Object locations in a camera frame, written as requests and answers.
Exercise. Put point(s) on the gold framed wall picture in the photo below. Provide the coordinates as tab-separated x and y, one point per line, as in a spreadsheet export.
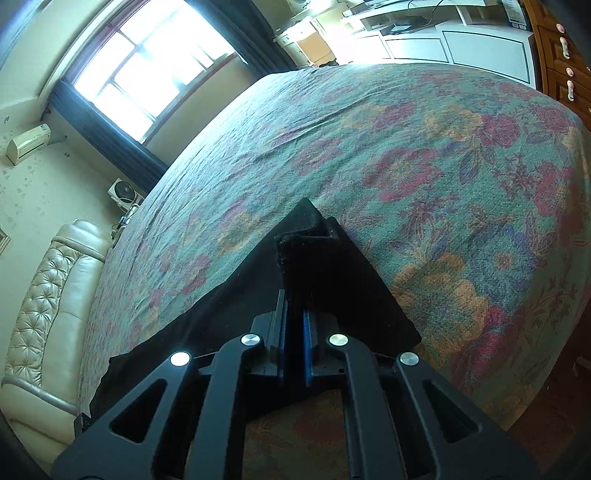
3	240

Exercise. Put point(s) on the white box fan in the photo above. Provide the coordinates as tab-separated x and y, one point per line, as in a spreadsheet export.
122	191

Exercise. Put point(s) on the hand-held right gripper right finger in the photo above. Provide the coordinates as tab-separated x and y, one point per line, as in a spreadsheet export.
308	350

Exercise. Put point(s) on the dark blue curtain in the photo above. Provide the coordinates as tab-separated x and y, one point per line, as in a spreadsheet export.
106	134
258	37

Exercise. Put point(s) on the white air conditioner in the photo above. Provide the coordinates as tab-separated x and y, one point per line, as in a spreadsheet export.
27	143

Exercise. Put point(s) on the blue and white box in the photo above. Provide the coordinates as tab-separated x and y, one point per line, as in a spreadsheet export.
516	14

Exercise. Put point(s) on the black pants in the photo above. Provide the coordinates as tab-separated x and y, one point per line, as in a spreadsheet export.
231	314

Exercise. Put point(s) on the bright window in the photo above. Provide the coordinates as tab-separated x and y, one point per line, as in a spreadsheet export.
138	69

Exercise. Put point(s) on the brown wooden wardrobe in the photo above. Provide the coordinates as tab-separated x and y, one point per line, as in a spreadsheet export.
554	69

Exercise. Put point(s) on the cream vanity dresser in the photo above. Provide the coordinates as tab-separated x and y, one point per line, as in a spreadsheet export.
309	41

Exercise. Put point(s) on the white television cabinet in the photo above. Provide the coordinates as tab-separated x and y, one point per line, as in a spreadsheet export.
461	50

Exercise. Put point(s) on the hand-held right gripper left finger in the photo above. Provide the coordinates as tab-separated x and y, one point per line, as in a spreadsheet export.
280	350

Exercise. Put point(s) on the bed with floral bedspread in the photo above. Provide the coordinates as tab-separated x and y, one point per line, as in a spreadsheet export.
415	138

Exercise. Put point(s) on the cream tufted leather headboard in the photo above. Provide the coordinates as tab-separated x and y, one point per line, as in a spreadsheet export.
46	300

